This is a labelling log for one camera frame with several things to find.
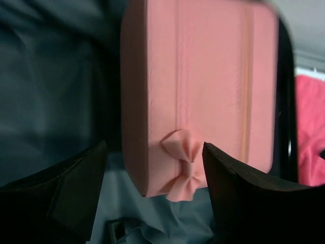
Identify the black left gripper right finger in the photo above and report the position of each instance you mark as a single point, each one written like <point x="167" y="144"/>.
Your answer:
<point x="250" y="206"/>

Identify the yellow suitcase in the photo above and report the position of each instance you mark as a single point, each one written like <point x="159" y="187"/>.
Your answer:
<point x="61" y="90"/>

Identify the pink towel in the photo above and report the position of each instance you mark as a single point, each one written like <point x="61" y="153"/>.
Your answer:
<point x="310" y="111"/>

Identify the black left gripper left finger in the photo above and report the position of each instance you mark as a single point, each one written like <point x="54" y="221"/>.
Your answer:
<point x="57" y="204"/>

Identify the grey blue garment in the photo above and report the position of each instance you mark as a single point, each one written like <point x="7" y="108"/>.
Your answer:
<point x="151" y="220"/>

